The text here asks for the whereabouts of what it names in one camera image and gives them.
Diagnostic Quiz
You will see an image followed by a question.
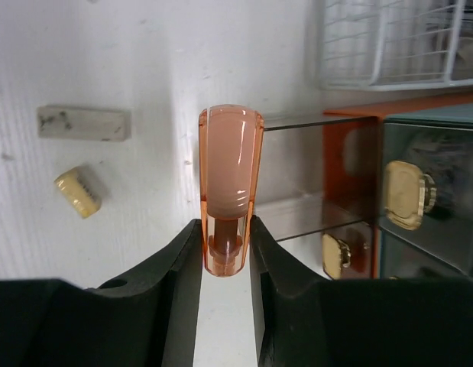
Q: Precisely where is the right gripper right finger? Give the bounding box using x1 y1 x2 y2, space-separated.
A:
250 217 473 366

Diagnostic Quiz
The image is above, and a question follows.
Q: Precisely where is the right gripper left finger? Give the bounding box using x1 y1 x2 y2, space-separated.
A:
0 219 202 366

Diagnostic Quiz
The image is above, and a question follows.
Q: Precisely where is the clear smoked drawer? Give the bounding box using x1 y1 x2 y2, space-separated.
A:
254 114 381 242

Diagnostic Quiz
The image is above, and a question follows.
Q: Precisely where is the orange marker pen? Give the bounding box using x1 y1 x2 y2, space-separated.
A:
199 104 264 278

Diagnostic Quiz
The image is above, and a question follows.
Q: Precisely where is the grey white eraser block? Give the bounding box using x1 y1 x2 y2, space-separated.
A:
36 106 131 142

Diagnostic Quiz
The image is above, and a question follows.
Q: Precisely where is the teal drawer box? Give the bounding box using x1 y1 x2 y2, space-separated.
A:
322 91 473 280

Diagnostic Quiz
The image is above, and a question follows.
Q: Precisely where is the white wire mesh organizer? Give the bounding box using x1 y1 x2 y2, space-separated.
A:
319 1 473 92

